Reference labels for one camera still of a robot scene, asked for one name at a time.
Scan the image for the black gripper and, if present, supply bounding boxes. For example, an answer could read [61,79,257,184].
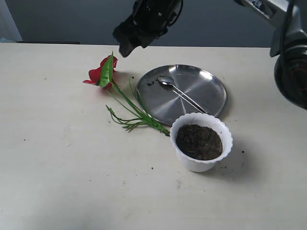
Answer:
[112,0,183,58]

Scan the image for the red artificial anthurium flower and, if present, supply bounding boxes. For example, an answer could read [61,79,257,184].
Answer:
[83,54,170,137]

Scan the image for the small metal spoon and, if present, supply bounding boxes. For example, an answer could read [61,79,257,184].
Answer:
[157,75,208,114]

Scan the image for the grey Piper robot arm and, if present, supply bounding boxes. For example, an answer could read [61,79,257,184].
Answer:
[113,0,307,109]

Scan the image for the white scalloped plastic pot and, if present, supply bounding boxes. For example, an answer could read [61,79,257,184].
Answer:
[170,113,233,173]

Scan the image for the dark contents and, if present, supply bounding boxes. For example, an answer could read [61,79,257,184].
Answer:
[176,124,223,161]

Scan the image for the round stainless steel plate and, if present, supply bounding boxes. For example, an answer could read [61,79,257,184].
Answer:
[135,64,228,126]

